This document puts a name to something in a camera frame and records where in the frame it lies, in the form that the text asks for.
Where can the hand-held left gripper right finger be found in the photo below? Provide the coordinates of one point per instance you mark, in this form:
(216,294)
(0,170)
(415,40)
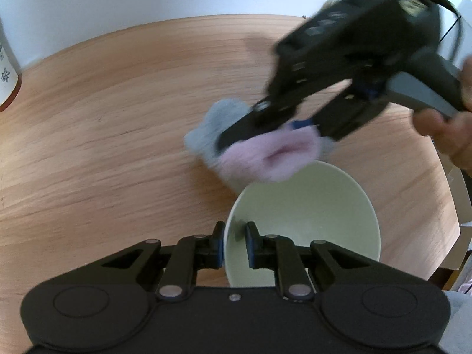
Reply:
(251,245)

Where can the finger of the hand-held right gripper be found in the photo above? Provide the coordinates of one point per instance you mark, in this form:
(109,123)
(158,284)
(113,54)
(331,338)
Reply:
(250,125)
(346,114)

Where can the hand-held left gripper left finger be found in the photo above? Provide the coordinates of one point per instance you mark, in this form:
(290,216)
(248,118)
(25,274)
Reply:
(220,245)

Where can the grey and pink cloth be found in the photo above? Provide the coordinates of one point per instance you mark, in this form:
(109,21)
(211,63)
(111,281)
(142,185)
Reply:
(265,158)

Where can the pale green bowl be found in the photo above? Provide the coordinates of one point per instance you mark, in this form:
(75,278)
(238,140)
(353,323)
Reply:
(313,206)

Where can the person's right hand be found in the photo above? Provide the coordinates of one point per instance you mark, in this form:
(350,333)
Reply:
(455,136)

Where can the cardboard box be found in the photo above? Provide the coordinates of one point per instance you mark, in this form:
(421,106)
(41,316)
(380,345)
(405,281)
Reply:
(461,228)

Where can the person's grey clothing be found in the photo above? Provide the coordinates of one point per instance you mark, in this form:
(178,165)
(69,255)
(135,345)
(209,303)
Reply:
(461,324)

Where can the white tumbler with red lid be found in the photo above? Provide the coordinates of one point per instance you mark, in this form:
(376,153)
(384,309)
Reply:
(6,73)

